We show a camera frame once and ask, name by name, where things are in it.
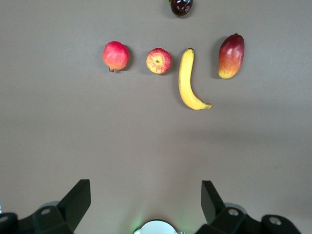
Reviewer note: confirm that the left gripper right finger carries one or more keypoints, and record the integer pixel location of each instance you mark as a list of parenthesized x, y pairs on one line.
[(219, 217)]

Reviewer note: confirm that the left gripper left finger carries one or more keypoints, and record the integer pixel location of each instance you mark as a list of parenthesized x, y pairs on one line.
[(65, 214)]

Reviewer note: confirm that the yellow banana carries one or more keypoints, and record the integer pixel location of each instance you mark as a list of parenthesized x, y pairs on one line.
[(185, 80)]

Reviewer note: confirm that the red yellow apple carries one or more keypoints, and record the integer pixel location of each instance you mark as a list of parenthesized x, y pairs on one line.
[(158, 61)]

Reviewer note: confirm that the red yellow mango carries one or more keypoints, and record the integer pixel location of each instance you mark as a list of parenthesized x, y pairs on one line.
[(230, 56)]

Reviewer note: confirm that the red pomegranate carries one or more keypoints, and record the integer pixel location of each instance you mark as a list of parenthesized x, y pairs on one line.
[(115, 56)]

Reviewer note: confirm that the dark purple round fruit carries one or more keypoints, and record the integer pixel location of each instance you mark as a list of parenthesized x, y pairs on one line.
[(181, 7)]

